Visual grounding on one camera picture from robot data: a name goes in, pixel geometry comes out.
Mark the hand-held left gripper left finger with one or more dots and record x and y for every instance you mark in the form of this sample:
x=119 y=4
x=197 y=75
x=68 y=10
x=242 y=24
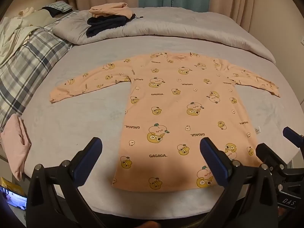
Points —
x=87 y=161

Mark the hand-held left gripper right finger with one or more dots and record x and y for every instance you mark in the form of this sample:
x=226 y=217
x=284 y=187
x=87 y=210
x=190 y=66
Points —
x=213 y=163

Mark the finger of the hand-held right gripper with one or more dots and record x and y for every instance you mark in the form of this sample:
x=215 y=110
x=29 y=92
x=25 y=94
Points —
x=291 y=133
x=268 y=153

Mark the peach printed pajama top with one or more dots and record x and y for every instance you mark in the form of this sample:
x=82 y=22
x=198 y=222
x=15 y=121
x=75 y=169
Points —
x=166 y=114

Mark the folded dark navy clothes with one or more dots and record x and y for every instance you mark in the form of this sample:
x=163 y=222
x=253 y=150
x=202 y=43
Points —
x=102 y=23

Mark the folded plain peach clothes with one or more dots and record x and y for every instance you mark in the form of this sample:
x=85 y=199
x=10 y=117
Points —
x=109 y=10

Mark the plain pink cloth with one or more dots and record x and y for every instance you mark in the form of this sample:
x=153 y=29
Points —
x=15 y=144

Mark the yellow packet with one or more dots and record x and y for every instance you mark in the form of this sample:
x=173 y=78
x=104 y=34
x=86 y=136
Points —
x=9 y=182

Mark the smartphone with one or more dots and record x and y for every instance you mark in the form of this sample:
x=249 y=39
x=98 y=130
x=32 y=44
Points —
x=14 y=198

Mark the plaid blanket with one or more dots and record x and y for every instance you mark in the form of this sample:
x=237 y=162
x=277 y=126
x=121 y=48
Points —
x=23 y=64

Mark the pale grey duvet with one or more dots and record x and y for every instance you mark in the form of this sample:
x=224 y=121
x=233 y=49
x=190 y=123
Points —
x=178 y=26

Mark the white crumpled cloth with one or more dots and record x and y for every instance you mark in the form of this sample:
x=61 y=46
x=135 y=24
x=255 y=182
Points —
x=9 y=38

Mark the dark navy cloth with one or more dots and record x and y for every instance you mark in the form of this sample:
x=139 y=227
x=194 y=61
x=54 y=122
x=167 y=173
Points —
x=51 y=11

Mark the striped pillow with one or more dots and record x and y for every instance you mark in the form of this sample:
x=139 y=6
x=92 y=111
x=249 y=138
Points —
x=59 y=6

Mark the cream fluffy cloth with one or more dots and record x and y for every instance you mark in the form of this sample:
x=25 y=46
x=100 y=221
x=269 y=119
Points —
x=26 y=11

